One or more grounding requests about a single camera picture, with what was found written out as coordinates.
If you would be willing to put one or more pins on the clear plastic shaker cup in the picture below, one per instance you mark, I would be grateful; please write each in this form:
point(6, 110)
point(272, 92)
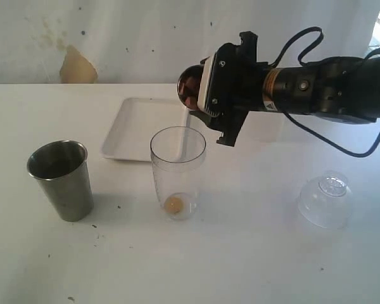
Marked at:
point(177, 157)

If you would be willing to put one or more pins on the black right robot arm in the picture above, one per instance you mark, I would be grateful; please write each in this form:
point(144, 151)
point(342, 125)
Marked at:
point(342, 89)

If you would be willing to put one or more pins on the stainless steel cup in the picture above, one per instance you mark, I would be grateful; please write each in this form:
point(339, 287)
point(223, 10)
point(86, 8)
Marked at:
point(60, 168)

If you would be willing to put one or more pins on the clear dome shaker lid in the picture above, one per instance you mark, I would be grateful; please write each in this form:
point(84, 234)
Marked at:
point(326, 201)

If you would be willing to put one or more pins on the brown object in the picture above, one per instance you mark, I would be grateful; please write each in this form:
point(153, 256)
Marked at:
point(188, 92)

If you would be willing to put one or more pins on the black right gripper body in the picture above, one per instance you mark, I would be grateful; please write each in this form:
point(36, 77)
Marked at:
point(243, 83)

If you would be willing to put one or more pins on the brown wooden cup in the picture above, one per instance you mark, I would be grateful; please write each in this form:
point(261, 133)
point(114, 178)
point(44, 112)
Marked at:
point(194, 71)

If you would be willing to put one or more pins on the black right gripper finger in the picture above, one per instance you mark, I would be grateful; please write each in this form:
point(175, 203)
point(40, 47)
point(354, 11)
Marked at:
point(201, 116)

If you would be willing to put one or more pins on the white rectangular tray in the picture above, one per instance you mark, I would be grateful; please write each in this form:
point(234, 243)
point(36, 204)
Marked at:
point(136, 122)

